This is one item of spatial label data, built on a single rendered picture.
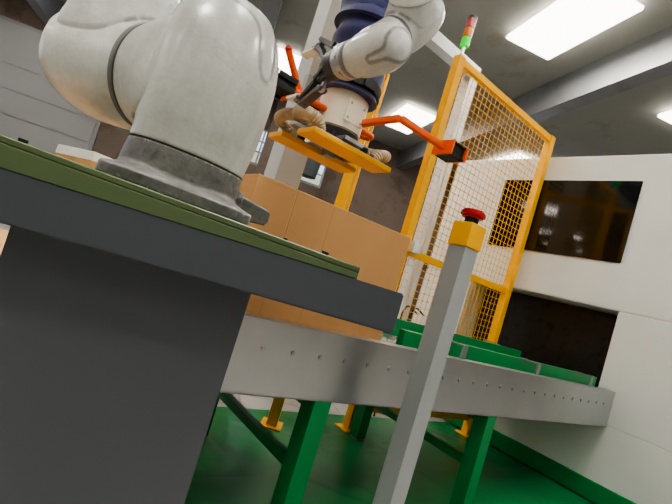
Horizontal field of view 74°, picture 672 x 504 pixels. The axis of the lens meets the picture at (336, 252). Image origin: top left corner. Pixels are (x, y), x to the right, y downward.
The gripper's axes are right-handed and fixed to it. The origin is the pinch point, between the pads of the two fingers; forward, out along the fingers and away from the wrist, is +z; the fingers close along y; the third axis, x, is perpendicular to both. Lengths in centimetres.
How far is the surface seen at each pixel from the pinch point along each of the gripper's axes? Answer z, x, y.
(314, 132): 0.0, 10.4, 12.2
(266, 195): -5.6, -1.1, 36.2
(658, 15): 68, 364, -275
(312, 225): -6.2, 15.6, 39.2
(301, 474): -20, 28, 106
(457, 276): -39, 44, 42
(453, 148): -16, 53, -1
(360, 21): 7.2, 18.2, -31.1
